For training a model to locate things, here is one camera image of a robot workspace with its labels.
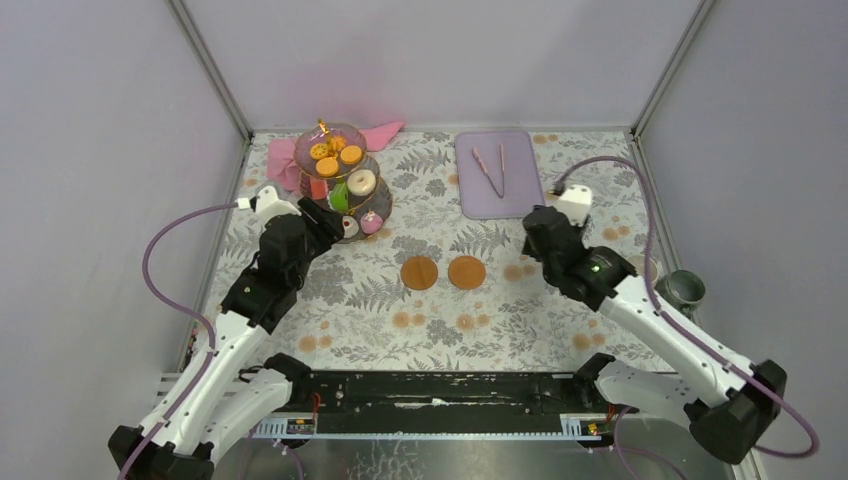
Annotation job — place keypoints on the grey speckled cake ball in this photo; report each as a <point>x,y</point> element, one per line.
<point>351,227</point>

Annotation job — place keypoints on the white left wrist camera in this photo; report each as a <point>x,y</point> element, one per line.
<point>266,205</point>

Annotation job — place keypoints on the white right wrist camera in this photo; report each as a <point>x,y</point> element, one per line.
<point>575,203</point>

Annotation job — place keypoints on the white glazed donut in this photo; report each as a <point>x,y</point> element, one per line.
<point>361,183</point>

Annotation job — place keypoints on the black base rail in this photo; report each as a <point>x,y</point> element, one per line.
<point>443,404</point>

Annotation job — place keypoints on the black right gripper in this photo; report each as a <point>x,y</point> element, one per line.
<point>527,250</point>

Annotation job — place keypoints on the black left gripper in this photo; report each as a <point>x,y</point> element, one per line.
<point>309,218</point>

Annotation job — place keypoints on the yellow jam-dot cookie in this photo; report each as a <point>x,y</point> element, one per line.
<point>320,151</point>

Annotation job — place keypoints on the wooden coaster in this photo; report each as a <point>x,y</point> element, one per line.
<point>466,272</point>
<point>419,273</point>

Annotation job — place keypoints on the lilac plastic tray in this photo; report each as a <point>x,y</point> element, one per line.
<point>523,189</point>

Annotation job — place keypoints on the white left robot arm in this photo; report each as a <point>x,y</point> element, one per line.
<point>194,426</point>

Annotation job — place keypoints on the grey ceramic mug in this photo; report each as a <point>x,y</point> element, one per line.
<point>683,290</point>

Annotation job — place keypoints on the pink cake slice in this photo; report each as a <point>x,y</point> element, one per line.
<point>319,189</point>

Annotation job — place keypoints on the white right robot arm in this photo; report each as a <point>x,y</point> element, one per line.
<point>721,397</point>

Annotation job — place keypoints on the three-tier glass cake stand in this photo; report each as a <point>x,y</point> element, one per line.
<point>380,200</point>

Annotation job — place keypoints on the pink sugared cake ball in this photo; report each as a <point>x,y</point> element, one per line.
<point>371,222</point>

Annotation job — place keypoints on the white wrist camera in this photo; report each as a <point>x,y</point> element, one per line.
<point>575,203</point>
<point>266,205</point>

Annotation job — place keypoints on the yellow round biscuit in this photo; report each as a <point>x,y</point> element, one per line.
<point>327,167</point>
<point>351,154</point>

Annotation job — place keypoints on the white ceramic mug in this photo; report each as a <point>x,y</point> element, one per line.
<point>647,267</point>

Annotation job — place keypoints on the pink cloth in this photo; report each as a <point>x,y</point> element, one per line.
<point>281,166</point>

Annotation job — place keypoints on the pink handled tongs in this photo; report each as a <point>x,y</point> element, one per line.
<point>498,190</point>

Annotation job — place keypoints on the orange swirl cookie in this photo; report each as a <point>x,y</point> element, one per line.
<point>336,143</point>

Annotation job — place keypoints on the green striped cake piece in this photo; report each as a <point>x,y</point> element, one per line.
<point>338,198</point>

